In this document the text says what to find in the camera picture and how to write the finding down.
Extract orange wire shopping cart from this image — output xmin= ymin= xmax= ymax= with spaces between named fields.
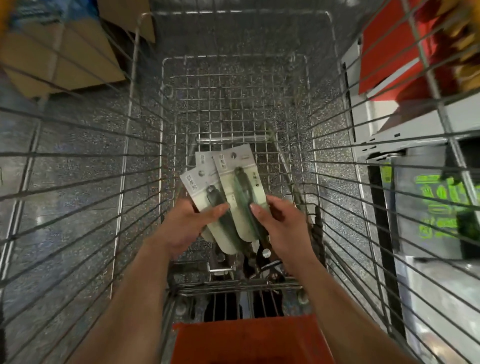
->
xmin=0 ymin=0 xmax=480 ymax=364

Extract kitchen tools display rack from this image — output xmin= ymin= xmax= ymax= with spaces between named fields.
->
xmin=341 ymin=0 xmax=480 ymax=364

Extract person's left forearm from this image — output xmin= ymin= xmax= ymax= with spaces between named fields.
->
xmin=67 ymin=243 xmax=181 ymax=364

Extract black headed green peeler packet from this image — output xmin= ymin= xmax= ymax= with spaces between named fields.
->
xmin=179 ymin=166 xmax=249 ymax=260
xmin=213 ymin=144 xmax=280 ymax=273

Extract small open cardboard box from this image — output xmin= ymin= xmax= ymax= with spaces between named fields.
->
xmin=97 ymin=0 xmax=157 ymax=45

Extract person's right forearm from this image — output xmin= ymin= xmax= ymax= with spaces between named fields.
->
xmin=287 ymin=253 xmax=425 ymax=364

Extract person's right hand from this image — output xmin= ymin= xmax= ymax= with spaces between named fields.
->
xmin=249 ymin=195 xmax=318 ymax=268

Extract grey carded item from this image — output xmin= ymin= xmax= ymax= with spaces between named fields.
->
xmin=195 ymin=151 xmax=220 ymax=175

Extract orange cart seat flap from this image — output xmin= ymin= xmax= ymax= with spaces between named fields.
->
xmin=171 ymin=315 xmax=336 ymax=364

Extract green black packets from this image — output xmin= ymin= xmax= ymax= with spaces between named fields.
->
xmin=414 ymin=174 xmax=480 ymax=241

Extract large open cardboard box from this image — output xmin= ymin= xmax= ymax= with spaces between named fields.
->
xmin=0 ymin=18 xmax=127 ymax=100

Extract red packets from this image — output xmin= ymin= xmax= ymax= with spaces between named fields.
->
xmin=358 ymin=0 xmax=444 ymax=95

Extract person's left hand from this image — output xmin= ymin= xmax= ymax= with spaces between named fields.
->
xmin=148 ymin=198 xmax=231 ymax=261

